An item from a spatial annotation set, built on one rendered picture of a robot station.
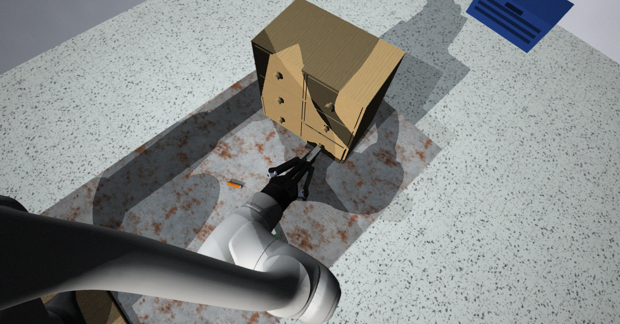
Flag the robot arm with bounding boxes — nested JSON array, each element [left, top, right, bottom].
[[0, 192, 341, 324]]

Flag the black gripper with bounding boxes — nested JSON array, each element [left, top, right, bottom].
[[260, 146, 321, 212]]

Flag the small wooden chest of drawers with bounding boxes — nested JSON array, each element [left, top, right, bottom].
[[251, 0, 406, 164]]

